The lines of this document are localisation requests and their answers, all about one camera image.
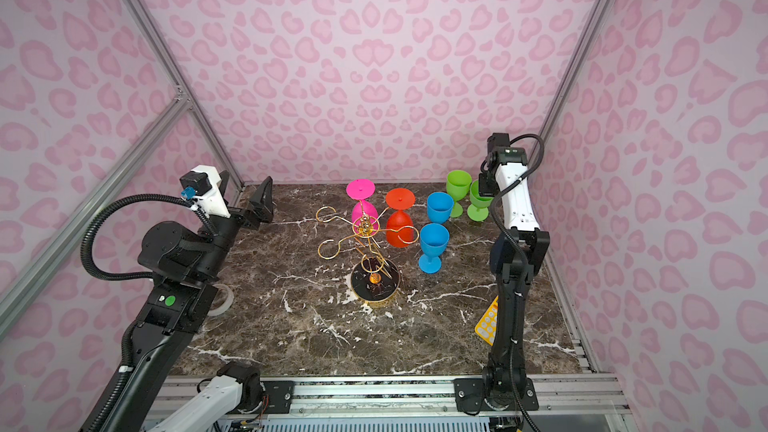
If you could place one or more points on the lime green wine glass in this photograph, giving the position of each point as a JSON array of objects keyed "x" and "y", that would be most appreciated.
[
  {"x": 478, "y": 210},
  {"x": 458, "y": 183}
]

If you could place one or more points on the blue wine glass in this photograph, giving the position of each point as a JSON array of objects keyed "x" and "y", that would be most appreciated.
[
  {"x": 434, "y": 239},
  {"x": 439, "y": 206}
]

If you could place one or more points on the magenta wine glass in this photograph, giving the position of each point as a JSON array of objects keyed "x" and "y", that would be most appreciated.
[{"x": 360, "y": 190}]

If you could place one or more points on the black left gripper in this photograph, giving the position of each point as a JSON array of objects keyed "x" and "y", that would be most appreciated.
[{"x": 259, "y": 212}]

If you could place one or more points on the aluminium enclosure frame strut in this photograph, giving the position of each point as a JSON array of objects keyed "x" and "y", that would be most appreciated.
[{"x": 39, "y": 272}]

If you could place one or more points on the red wine glass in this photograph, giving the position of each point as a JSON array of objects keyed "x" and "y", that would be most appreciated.
[{"x": 401, "y": 219}]

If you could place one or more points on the gold wire wine glass rack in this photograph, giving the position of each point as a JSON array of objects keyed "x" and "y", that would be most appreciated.
[{"x": 375, "y": 279}]

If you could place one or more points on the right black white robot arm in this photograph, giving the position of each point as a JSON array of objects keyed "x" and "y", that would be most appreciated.
[{"x": 515, "y": 260}]

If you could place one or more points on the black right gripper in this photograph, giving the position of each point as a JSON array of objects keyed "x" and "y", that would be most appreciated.
[{"x": 484, "y": 187}]

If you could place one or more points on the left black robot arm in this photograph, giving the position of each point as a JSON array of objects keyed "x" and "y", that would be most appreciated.
[{"x": 183, "y": 266}]

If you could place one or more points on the yellow calculator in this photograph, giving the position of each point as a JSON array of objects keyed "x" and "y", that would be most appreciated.
[{"x": 487, "y": 325}]

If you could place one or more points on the clear tape roll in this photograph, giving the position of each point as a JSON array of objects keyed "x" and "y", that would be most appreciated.
[{"x": 223, "y": 300}]

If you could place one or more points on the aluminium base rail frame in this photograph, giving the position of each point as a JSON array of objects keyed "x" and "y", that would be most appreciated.
[{"x": 429, "y": 403}]

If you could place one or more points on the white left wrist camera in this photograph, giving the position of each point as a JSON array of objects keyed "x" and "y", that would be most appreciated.
[{"x": 201, "y": 186}]

